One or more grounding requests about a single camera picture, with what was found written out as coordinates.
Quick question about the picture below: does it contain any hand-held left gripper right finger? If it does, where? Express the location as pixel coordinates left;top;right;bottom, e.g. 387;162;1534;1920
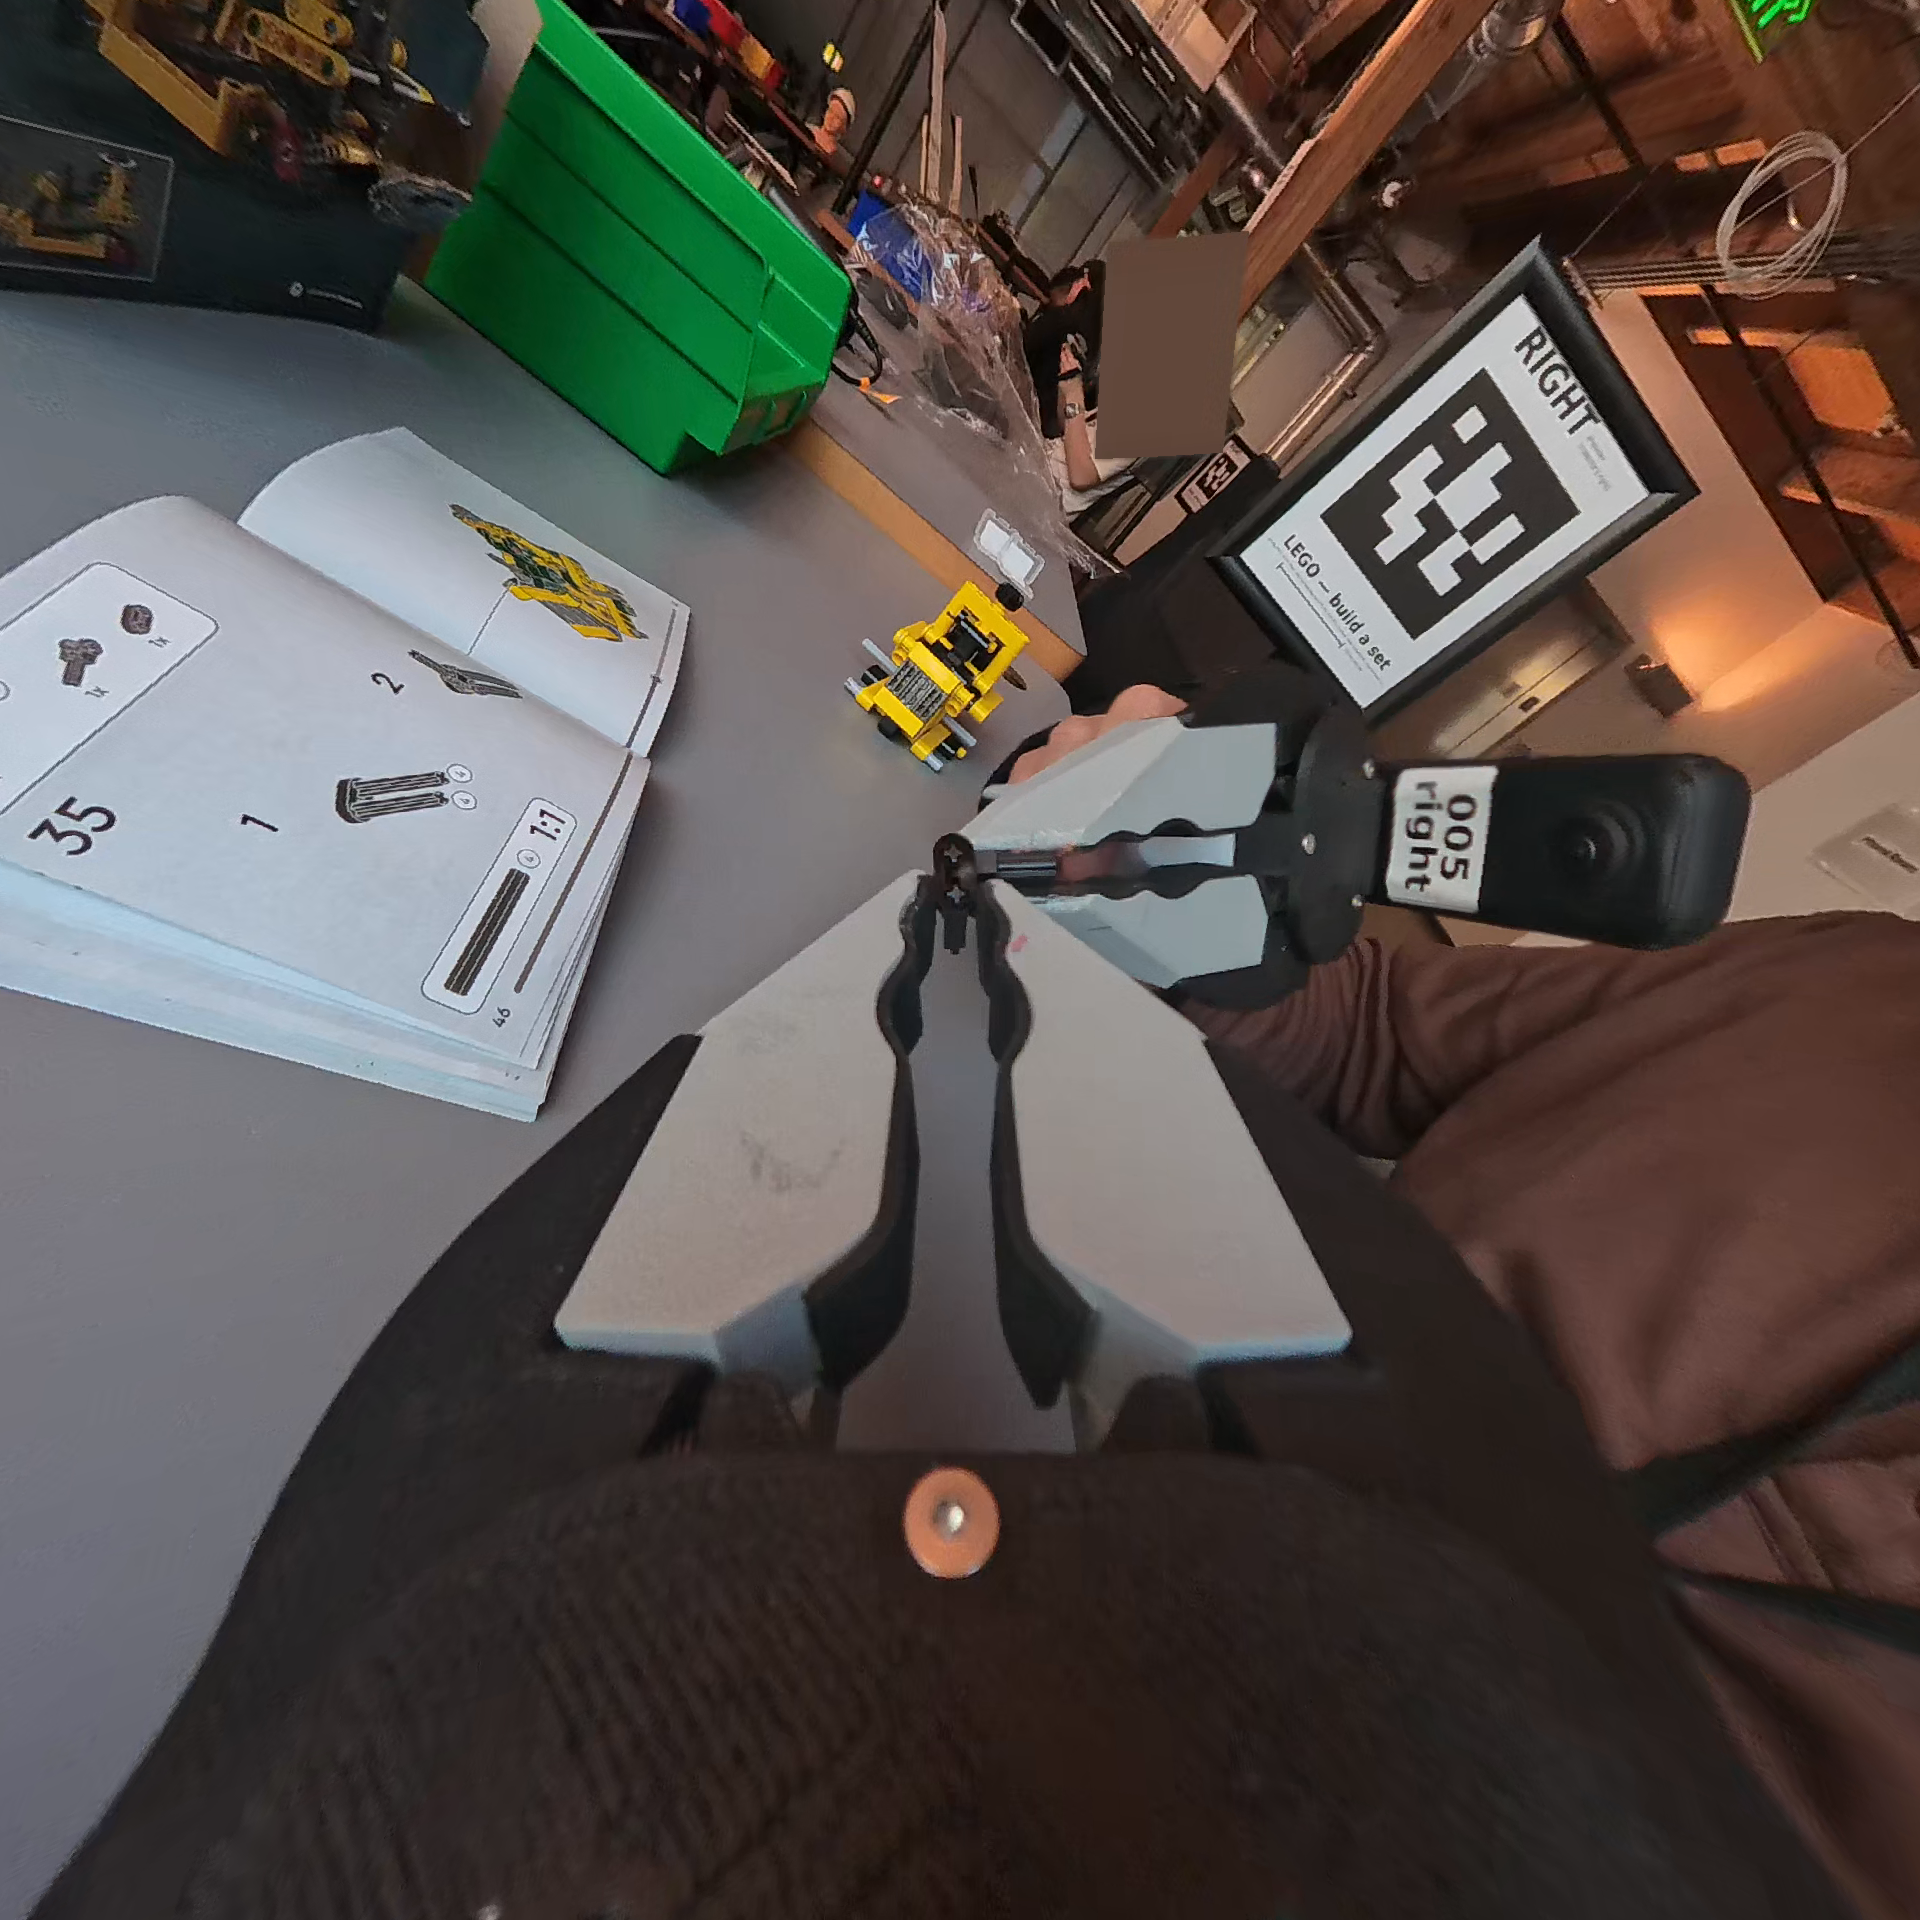
965;875;1357;1447

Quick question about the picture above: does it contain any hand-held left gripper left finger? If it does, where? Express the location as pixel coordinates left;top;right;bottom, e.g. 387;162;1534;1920
553;875;944;1447

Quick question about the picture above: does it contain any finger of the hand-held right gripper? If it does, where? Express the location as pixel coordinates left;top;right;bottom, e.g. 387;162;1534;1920
979;709;1279;860
1043;875;1279;995

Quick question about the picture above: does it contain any person's right forearm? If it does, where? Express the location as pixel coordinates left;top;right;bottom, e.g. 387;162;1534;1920
1177;906;1920;1189

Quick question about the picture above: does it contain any yellow lego vehicle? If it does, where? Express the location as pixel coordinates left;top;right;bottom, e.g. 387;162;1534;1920
846;580;1035;775

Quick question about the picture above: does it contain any lego instruction booklet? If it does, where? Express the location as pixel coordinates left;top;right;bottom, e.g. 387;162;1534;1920
0;426;695;1126

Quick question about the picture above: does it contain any dark lego set box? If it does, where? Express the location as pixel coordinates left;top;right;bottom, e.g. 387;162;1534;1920
0;0;542;335

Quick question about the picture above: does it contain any person's right hand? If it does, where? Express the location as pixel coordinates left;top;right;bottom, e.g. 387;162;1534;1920
1043;684;1200;767

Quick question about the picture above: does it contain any clear plastic wrap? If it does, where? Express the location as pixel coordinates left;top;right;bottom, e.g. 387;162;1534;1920
854;201;1085;500

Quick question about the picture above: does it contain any green plastic storage bin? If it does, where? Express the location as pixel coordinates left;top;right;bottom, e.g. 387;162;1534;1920
425;0;857;478

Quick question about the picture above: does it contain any black lanyard strap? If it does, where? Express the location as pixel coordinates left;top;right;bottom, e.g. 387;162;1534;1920
1612;1342;1920;1612

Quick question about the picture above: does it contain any white wire coil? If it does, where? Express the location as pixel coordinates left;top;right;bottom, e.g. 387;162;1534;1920
1717;133;1852;298

